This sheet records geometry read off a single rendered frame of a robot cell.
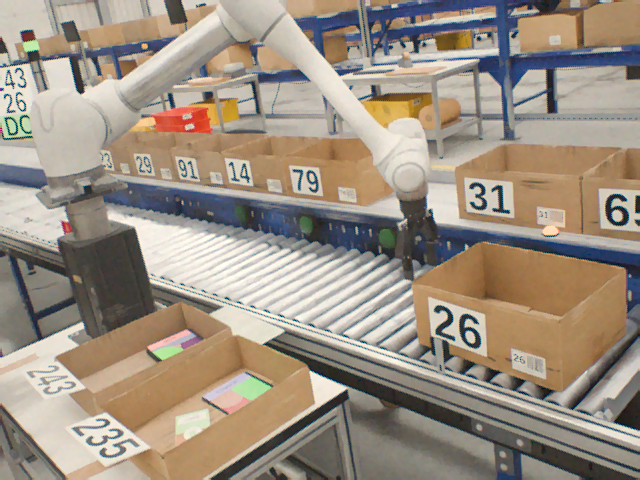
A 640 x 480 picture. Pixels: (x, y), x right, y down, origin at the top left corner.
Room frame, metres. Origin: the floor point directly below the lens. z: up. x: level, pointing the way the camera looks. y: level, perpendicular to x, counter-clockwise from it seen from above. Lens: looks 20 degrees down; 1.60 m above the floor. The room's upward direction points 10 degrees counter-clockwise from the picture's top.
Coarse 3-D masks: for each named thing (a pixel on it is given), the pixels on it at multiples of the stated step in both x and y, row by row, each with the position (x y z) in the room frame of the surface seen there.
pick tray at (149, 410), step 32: (224, 352) 1.49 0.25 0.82; (256, 352) 1.46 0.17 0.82; (160, 384) 1.38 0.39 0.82; (192, 384) 1.43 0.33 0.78; (288, 384) 1.26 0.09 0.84; (128, 416) 1.32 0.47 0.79; (160, 416) 1.35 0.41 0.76; (224, 416) 1.30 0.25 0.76; (256, 416) 1.20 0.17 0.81; (288, 416) 1.25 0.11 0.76; (160, 448) 1.22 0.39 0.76; (192, 448) 1.11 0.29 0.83; (224, 448) 1.15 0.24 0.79
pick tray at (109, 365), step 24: (168, 312) 1.76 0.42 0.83; (192, 312) 1.74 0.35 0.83; (120, 336) 1.68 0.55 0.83; (144, 336) 1.71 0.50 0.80; (168, 336) 1.75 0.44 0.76; (216, 336) 1.53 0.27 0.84; (72, 360) 1.60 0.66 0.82; (96, 360) 1.63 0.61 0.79; (120, 360) 1.66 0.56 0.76; (144, 360) 1.64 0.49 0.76; (168, 360) 1.45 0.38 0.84; (96, 384) 1.55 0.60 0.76; (120, 384) 1.38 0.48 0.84; (96, 408) 1.35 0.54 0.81
